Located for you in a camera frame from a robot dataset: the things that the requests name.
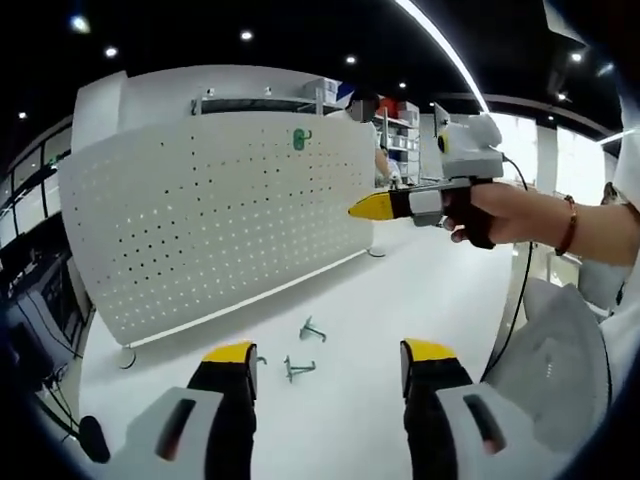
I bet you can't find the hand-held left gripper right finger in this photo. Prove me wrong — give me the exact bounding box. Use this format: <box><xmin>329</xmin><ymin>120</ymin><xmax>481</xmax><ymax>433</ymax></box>
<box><xmin>400</xmin><ymin>338</ymin><xmax>551</xmax><ymax>480</ymax></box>

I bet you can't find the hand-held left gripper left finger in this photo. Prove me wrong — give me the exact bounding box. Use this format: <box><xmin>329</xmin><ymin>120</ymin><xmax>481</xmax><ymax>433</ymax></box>
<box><xmin>107</xmin><ymin>340</ymin><xmax>259</xmax><ymax>480</ymax></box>

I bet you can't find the white perforated mounting plate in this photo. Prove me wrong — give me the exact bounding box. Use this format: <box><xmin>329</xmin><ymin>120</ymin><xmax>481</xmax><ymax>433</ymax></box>
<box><xmin>58</xmin><ymin>118</ymin><xmax>387</xmax><ymax>371</ymax></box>

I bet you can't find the person's right hand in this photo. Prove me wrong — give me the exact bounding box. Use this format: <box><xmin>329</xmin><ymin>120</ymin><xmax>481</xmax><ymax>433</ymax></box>
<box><xmin>443</xmin><ymin>180</ymin><xmax>565</xmax><ymax>252</ymax></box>

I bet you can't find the shelf with storage boxes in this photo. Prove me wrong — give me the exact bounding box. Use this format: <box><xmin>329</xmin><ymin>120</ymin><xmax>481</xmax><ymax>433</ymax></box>
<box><xmin>377</xmin><ymin>97</ymin><xmax>421</xmax><ymax>181</ymax></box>

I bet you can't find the long ceiling light strip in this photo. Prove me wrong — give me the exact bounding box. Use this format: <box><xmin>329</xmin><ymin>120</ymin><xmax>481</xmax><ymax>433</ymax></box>
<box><xmin>393</xmin><ymin>0</ymin><xmax>490</xmax><ymax>110</ymax></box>

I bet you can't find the black foam knob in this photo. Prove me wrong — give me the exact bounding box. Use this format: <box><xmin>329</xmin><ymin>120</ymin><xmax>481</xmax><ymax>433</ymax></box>
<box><xmin>78</xmin><ymin>414</ymin><xmax>112</xmax><ymax>464</ymax></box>

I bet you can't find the grey mesh chair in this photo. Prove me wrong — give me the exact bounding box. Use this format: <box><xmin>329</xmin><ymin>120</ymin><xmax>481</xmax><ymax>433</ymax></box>
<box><xmin>482</xmin><ymin>277</ymin><xmax>614</xmax><ymax>437</ymax></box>

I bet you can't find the grey metal shelf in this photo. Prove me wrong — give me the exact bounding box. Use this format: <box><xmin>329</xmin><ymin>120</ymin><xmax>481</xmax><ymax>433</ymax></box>
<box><xmin>191</xmin><ymin>78</ymin><xmax>351</xmax><ymax>119</ymax></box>

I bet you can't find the person's white shirt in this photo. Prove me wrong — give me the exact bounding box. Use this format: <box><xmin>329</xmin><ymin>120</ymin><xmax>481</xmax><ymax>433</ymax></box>
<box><xmin>597</xmin><ymin>69</ymin><xmax>640</xmax><ymax>401</ymax></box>

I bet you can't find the red bracelet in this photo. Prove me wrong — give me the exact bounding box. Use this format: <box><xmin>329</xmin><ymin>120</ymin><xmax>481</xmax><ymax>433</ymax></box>
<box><xmin>553</xmin><ymin>194</ymin><xmax>579</xmax><ymax>257</ymax></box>

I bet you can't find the black cable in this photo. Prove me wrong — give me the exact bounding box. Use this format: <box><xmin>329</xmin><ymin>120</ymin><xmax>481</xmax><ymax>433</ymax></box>
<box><xmin>479</xmin><ymin>154</ymin><xmax>534</xmax><ymax>384</ymax></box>

